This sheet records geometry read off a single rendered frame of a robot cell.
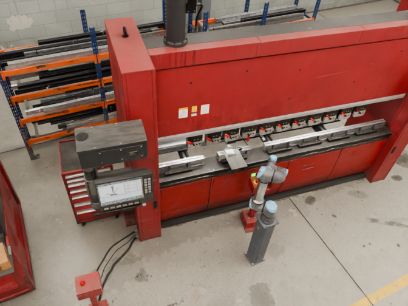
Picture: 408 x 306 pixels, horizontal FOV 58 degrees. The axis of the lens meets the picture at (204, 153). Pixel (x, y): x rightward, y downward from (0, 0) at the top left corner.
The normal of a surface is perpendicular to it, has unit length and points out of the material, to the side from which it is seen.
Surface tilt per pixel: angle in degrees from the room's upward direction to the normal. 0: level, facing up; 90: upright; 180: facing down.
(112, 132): 0
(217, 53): 90
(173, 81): 90
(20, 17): 90
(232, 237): 0
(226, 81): 90
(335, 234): 0
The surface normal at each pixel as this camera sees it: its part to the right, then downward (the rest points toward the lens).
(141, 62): 0.07, -0.70
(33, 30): 0.44, 0.66
